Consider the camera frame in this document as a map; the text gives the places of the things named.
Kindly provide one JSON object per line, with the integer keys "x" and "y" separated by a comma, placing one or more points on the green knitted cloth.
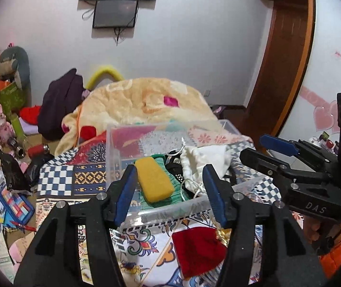
{"x": 176, "y": 199}

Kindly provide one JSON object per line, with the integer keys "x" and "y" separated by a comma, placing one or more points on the brown wooden door frame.
{"x": 287, "y": 50}

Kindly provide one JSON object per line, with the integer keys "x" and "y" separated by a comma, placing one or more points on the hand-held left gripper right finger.
{"x": 215, "y": 195}

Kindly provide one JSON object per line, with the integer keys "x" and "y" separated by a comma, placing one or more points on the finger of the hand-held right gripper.
{"x": 275, "y": 144}
{"x": 263, "y": 159}

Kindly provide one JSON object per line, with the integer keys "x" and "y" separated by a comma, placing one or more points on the red pen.
{"x": 22, "y": 226}

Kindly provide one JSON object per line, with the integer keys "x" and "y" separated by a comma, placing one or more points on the red cloth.
{"x": 29, "y": 115}

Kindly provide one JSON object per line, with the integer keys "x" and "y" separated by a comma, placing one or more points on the green gift bag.
{"x": 7, "y": 98}

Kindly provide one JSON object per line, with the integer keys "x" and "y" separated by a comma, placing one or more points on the wall socket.
{"x": 206, "y": 93}

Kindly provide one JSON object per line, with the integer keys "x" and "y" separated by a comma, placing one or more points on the colourful blue pencil case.
{"x": 16, "y": 207}

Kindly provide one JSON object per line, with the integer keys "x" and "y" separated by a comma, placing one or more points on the light green tube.
{"x": 17, "y": 127}

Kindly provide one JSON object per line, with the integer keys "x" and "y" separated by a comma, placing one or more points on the black dotted band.
{"x": 172, "y": 167}

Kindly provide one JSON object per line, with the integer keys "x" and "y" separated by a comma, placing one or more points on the white sliding door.
{"x": 331, "y": 50}

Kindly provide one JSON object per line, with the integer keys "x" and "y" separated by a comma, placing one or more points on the dark purple jacket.
{"x": 60, "y": 104}

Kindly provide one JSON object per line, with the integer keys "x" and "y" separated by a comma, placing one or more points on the yellow sponge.
{"x": 154, "y": 182}

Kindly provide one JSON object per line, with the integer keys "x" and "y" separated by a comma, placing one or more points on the person's right forearm orange sleeve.
{"x": 339, "y": 254}

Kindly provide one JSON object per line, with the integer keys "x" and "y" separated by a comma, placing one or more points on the pink rabbit toy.
{"x": 2, "y": 125}

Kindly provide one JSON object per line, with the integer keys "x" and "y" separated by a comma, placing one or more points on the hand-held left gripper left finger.
{"x": 126, "y": 192}

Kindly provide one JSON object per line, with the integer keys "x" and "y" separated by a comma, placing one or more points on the clear plastic box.
{"x": 113, "y": 161}

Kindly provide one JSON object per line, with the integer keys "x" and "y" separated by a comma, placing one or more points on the red velvet pouch gold tassel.
{"x": 194, "y": 251}

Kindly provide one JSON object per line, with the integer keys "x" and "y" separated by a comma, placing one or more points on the red thermos bottle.
{"x": 38, "y": 151}

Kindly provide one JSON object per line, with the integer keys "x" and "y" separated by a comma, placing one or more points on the cluster of small bottles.
{"x": 322, "y": 137}

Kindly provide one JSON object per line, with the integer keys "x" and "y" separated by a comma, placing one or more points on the person's right hand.
{"x": 311, "y": 230}

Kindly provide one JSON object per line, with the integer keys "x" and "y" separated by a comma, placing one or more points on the small black wall monitor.
{"x": 115, "y": 13}

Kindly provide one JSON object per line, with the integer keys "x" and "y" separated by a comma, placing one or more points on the pink heart stickers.
{"x": 322, "y": 116}

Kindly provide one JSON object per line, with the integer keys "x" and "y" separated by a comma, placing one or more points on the grey plush toy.
{"x": 15, "y": 65}

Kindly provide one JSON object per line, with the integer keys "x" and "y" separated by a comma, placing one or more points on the black plastic bag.
{"x": 12, "y": 170}

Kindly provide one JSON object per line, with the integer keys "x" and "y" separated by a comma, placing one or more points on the yellow foam tube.
{"x": 103, "y": 70}

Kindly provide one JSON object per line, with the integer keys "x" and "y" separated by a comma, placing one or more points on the beige fleece blanket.
{"x": 128, "y": 101}

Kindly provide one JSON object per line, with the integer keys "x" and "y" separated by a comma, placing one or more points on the silver metal flask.
{"x": 15, "y": 148}

